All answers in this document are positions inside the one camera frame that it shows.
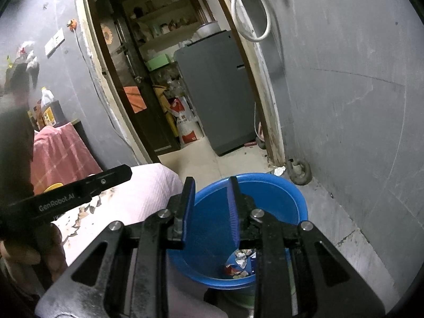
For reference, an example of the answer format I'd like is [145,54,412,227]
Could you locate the sunflower sticker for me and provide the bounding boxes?
[100,23,114,45]

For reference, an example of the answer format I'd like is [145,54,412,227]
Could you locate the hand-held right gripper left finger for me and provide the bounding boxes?
[40,176,197,318]

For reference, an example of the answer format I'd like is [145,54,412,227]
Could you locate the large oil jug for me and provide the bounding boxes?
[40,87,65,127]

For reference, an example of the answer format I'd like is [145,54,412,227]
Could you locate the grey drain pipe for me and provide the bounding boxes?
[286,158,310,186]

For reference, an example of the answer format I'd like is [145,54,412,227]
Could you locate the small metal pot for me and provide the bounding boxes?
[195,21,221,38]

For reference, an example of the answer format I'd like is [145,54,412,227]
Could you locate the white plastic bag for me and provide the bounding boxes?
[20,41,38,70]

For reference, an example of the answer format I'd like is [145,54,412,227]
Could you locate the person's dark clothing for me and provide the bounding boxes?
[0,63,35,204]

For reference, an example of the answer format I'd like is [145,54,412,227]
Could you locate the dark wooden door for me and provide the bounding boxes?
[96,0,181,163]

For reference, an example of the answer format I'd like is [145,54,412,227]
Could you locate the white paper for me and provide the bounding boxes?
[233,250,257,269]

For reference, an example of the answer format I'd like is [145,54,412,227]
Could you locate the pink slipper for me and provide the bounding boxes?
[255,122,266,149]

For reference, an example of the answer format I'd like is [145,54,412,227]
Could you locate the wooden door frame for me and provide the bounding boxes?
[74,0,287,169]

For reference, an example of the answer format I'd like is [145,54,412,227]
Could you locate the person's left hand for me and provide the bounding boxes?
[0,222,68,272]

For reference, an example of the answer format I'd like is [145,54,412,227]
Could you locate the yellow bag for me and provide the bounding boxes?
[154,86,178,136]

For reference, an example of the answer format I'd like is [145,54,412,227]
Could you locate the white and red sack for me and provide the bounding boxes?
[169,96,203,144]

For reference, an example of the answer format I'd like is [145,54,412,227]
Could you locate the wooden shelf unit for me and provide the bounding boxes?
[121,0,213,70]

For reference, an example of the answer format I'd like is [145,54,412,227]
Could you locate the pink checked cloth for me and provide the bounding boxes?
[33,122,103,194]

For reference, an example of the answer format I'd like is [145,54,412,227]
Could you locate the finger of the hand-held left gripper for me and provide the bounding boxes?
[79,164,133,201]

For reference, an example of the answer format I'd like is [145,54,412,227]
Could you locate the white shower hose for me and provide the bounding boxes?
[231,0,272,43]

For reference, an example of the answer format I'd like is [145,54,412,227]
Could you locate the pink floral blanket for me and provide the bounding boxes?
[35,163,229,318]

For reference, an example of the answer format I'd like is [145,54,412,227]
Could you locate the grey refrigerator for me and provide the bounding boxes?
[174,30,262,156]

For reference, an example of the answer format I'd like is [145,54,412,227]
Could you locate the red snack wrapper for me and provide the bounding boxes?
[225,264,247,277]

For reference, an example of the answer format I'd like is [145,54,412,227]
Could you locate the blue plastic bucket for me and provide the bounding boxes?
[167,172,308,300]

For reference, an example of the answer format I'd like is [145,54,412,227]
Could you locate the green box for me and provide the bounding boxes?
[147,55,171,72]

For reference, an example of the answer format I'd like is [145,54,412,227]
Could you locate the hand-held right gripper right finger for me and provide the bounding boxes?
[227,175,386,318]

